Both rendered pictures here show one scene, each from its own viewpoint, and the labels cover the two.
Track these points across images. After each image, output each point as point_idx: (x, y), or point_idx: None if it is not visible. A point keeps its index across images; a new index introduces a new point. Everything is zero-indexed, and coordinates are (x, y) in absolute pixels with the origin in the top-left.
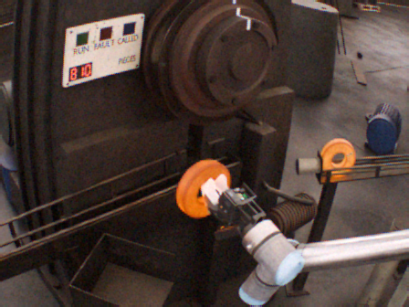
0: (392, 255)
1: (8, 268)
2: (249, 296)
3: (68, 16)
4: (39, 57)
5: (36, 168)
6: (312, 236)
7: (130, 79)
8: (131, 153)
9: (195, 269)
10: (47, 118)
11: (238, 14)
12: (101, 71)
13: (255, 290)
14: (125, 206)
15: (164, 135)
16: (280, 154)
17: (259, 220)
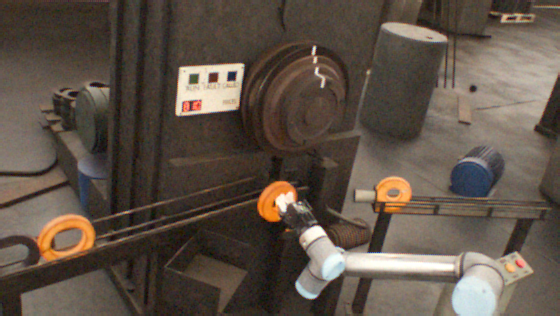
0: (425, 275)
1: (98, 259)
2: (303, 287)
3: (180, 56)
4: (149, 82)
5: (136, 176)
6: None
7: (231, 116)
8: (228, 172)
9: (266, 273)
10: (158, 137)
11: (316, 72)
12: (209, 108)
13: (307, 281)
14: (218, 210)
15: (254, 162)
16: (343, 185)
17: (313, 226)
